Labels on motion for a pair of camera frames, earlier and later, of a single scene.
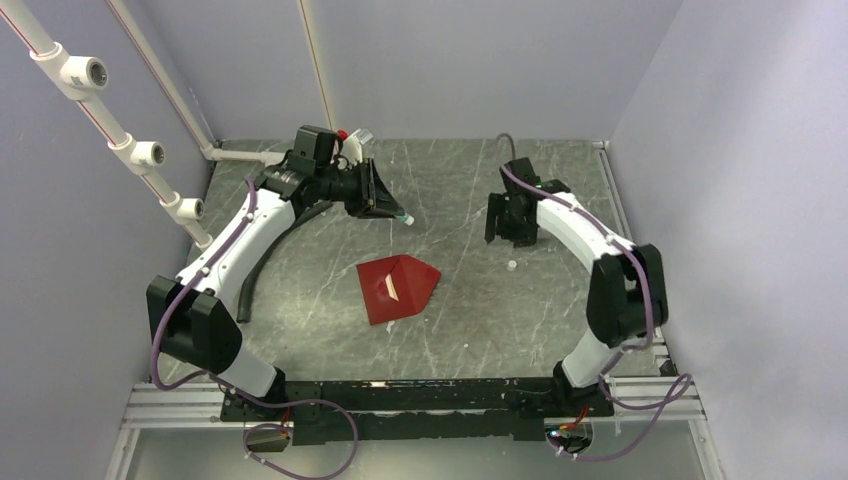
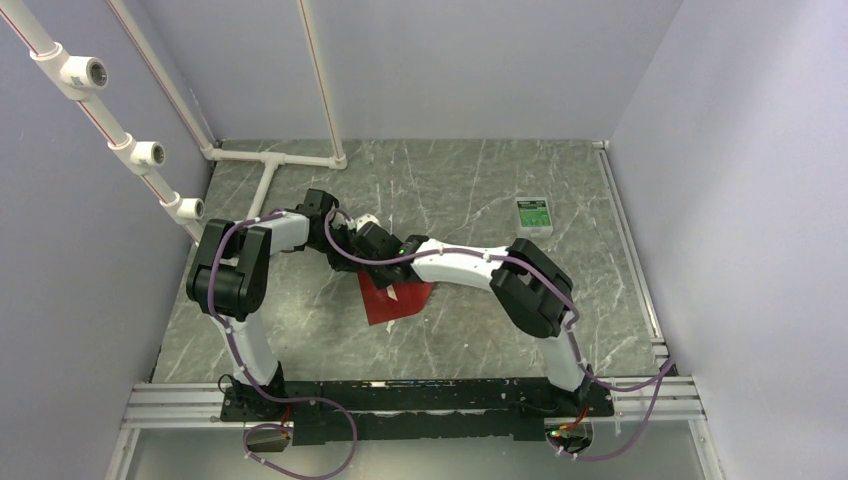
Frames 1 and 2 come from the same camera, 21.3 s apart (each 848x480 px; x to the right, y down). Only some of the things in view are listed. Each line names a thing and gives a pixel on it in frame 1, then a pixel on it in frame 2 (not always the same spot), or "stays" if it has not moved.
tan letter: [391, 287] stays
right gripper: [495, 227] to [380, 281]
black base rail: [474, 408] stays
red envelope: [413, 281] stays
